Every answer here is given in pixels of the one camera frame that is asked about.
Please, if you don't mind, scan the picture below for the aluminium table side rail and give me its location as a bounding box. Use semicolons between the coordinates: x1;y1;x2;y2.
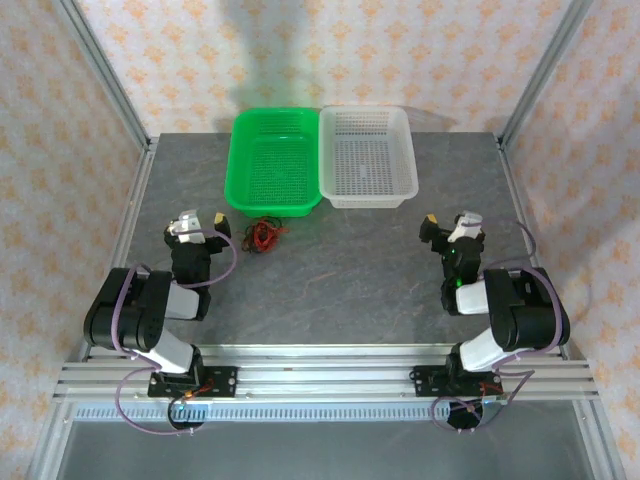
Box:
497;139;574;361
92;139;159;361

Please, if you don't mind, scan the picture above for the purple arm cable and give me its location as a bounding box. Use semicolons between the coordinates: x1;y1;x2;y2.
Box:
430;217;571;434
114;219;239;436

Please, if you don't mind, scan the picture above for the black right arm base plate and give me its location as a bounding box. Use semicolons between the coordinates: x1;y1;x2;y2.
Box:
412;364;504;399

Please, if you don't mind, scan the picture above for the red cable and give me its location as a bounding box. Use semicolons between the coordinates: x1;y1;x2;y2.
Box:
243;219;291;254
247;219;291;251

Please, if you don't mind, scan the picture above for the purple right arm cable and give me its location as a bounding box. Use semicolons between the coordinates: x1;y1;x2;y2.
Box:
430;217;571;434

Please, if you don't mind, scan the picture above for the aluminium frame post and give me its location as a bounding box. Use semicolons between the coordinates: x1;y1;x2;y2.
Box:
52;0;154;151
497;0;596;151

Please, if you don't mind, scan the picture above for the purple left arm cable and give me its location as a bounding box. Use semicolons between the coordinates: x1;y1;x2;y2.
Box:
114;219;239;436

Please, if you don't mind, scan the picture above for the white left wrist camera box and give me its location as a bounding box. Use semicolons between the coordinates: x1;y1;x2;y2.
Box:
167;210;207;246

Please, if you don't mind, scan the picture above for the green plastic basket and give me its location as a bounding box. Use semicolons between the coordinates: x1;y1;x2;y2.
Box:
224;107;324;219

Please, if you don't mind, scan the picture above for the grey slotted cable duct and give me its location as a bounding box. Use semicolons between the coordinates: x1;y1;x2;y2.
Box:
73;402;501;422

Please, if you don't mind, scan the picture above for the white plastic basket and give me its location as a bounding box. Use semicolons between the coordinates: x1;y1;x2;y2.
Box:
318;105;420;210

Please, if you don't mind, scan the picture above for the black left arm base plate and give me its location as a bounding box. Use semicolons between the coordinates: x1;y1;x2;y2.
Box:
147;365;239;399

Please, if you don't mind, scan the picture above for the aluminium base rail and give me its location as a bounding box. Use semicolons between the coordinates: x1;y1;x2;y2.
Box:
53;343;599;401

